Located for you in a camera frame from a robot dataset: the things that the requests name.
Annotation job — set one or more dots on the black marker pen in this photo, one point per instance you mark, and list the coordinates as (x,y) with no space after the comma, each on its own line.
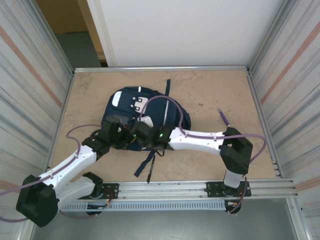
(151,170)

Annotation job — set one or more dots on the purple pen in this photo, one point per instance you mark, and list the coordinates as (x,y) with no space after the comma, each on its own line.
(224,117)

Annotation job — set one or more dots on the navy blue school backpack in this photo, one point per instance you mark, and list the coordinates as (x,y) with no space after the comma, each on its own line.
(155,112)

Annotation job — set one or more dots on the thin aluminium table edge rail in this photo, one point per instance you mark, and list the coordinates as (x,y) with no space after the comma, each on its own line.
(187,67)

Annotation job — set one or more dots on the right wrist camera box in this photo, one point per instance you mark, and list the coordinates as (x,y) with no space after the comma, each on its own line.
(147,121)

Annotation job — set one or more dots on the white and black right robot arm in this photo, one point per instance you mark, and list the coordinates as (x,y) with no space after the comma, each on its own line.
(200,140)

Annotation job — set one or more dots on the brown wooden board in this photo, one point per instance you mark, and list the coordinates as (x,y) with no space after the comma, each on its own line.
(62,15)

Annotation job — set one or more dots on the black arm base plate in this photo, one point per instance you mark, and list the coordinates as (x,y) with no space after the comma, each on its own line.
(212,188)
(111,190)

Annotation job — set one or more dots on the long aluminium rail frame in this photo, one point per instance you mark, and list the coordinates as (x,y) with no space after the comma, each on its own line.
(162,190)

